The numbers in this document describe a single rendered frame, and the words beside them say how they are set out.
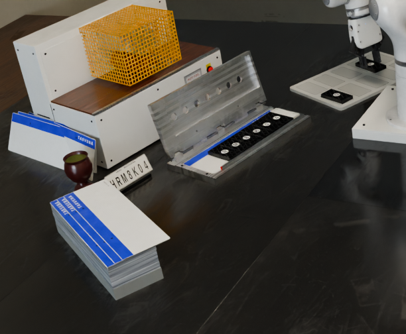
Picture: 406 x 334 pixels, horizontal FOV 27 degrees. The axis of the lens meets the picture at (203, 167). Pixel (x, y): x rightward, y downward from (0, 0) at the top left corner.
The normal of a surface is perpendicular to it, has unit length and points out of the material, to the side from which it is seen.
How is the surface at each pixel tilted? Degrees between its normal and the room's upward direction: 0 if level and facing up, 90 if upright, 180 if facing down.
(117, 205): 0
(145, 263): 90
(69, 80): 90
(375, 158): 0
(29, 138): 63
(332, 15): 90
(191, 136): 75
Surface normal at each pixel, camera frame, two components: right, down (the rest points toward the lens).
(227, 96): 0.64, 0.00
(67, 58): 0.70, 0.23
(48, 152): -0.67, 0.01
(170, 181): -0.17, -0.86
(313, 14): -0.50, 0.49
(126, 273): 0.48, 0.35
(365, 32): 0.47, 0.14
